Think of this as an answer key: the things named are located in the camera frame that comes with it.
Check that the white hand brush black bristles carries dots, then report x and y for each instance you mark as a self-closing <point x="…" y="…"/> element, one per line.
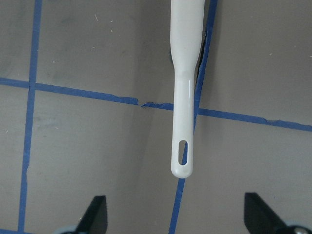
<point x="186" y="27"/>

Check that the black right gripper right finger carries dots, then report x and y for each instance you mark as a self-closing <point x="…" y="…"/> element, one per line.
<point x="259" y="218"/>

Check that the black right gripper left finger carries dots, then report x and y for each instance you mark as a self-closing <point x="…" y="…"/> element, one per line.
<point x="95" y="219"/>

